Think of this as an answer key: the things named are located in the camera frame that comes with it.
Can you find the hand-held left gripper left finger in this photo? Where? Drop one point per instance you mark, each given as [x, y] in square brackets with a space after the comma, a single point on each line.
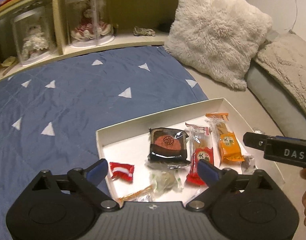
[98, 171]

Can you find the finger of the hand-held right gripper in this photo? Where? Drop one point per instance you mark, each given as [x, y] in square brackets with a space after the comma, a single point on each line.
[255, 141]

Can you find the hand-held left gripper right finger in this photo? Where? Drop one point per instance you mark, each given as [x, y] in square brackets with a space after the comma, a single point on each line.
[208, 172]

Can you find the red biscuit packet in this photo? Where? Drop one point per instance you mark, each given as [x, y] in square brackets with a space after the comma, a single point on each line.
[201, 155]

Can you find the clear packet dark dried fruit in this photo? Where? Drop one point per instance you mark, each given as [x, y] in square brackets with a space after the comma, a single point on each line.
[248, 163]

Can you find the red white striped candy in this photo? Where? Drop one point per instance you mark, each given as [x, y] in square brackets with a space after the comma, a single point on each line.
[121, 171]

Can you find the orange biscuit packet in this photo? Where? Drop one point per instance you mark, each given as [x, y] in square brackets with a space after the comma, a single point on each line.
[229, 142]

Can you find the green white candy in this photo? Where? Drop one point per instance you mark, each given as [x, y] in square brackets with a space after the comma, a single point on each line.
[165, 181]

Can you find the orange snack packet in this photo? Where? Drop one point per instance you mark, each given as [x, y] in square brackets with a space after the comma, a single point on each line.
[136, 193]

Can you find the shallow white cardboard box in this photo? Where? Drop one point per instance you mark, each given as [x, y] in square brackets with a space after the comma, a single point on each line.
[133, 142]

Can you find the black mooncake packet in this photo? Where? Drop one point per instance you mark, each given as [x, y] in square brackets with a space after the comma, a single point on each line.
[168, 145]

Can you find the silver foil wrapper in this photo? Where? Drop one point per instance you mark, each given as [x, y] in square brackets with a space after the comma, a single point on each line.
[258, 130]

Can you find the grey sofa cushion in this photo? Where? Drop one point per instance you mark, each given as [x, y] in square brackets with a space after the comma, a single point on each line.
[273, 97]

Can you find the beige textured cushion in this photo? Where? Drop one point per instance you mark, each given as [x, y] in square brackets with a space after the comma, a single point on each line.
[290, 67]

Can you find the blue triangle print blanket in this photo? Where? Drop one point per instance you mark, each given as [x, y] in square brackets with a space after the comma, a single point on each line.
[68, 92]

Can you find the white fluffy pillow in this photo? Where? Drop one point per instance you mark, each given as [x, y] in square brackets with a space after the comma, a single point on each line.
[218, 30]

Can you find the beige shell ornament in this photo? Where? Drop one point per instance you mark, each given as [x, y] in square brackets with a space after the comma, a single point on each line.
[9, 62]

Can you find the white doll in clear dome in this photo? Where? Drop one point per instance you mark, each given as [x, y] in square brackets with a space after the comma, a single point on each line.
[34, 40]

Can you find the pink doll in clear dome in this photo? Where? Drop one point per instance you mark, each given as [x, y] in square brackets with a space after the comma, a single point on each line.
[90, 25]

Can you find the grey stone figurine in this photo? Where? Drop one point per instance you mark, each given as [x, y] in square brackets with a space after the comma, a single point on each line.
[144, 31]

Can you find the wooden shelf unit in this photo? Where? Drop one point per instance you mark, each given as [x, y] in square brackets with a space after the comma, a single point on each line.
[133, 7]

